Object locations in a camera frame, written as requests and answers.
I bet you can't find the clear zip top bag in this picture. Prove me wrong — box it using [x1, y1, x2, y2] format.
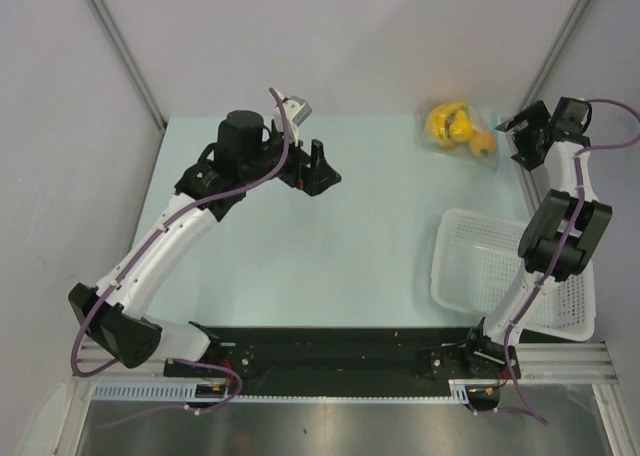
[415, 100, 501, 173]

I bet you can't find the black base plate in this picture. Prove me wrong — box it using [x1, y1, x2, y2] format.
[163, 324, 520, 381]

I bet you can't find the right aluminium corner post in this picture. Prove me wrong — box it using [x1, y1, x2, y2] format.
[518, 0, 594, 110]

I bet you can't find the white perforated plastic basket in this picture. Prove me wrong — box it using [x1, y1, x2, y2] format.
[431, 209, 596, 341]

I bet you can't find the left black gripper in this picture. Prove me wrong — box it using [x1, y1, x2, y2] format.
[241, 121, 340, 197]

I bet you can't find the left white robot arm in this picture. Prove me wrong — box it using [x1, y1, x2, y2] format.
[68, 97, 342, 376]

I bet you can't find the left aluminium corner post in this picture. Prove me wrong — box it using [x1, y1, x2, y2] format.
[85, 0, 168, 134]

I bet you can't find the yellow fake banana bunch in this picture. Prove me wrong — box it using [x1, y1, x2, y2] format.
[425, 101, 474, 150]

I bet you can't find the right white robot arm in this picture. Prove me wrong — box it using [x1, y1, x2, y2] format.
[460, 97, 612, 378]

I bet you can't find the orange fake fruit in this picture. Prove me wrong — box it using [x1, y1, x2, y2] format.
[468, 132, 496, 158]

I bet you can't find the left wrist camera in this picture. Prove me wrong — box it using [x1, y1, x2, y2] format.
[272, 92, 312, 146]

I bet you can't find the white cable duct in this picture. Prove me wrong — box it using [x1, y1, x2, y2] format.
[92, 379, 474, 405]

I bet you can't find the aluminium corner post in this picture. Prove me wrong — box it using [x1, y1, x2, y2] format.
[518, 0, 594, 110]
[85, 0, 168, 134]

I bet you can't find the aluminium frame rail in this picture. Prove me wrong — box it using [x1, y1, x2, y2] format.
[78, 342, 617, 384]

